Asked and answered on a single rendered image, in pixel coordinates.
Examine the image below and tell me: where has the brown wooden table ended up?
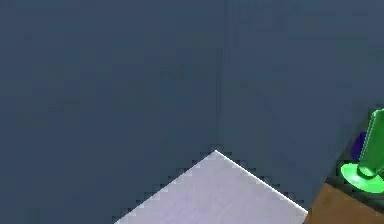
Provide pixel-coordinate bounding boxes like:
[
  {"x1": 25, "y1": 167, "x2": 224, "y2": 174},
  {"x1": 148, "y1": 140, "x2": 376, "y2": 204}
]
[{"x1": 302, "y1": 159, "x2": 384, "y2": 224}]

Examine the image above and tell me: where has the green lamp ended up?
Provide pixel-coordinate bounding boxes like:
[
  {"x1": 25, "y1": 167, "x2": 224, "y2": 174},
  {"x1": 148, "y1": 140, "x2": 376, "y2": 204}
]
[{"x1": 340, "y1": 108, "x2": 384, "y2": 195}]

